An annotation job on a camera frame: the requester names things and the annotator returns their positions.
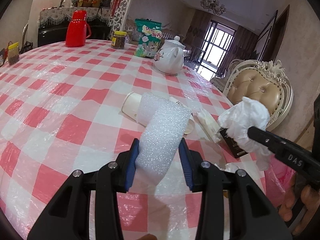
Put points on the yellow lid snack jar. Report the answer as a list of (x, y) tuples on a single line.
[(118, 39)]

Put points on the printed crushed paper cup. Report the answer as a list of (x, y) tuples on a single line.
[(186, 113)]

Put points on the white plastic wrapper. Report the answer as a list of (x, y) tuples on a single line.
[(209, 124)]

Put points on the yellow lid jar at edge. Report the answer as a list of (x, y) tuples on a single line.
[(13, 53)]

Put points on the pink lined trash bin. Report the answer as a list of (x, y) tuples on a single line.
[(277, 179)]

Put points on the green snack bag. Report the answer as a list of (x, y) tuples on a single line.
[(150, 35)]

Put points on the cream tufted ornate chair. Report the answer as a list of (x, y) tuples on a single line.
[(265, 82)]

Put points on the red checkered tablecloth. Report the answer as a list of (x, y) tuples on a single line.
[(61, 111)]

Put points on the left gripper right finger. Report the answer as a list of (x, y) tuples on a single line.
[(251, 214)]

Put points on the red thermos jug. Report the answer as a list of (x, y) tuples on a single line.
[(78, 30)]

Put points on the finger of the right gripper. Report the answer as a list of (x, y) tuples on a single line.
[(271, 141)]

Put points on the white tissue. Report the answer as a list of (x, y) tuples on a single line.
[(238, 119)]

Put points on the crushed white paper cup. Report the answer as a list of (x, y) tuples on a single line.
[(135, 106)]

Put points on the black cardboard box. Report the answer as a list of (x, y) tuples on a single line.
[(236, 151)]

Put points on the white foam sheet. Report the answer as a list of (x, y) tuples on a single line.
[(160, 140)]

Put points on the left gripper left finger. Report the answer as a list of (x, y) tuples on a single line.
[(66, 216)]

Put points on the chandelier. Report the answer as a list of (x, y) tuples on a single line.
[(214, 6)]

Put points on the white ceramic teapot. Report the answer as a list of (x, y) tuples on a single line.
[(169, 59)]

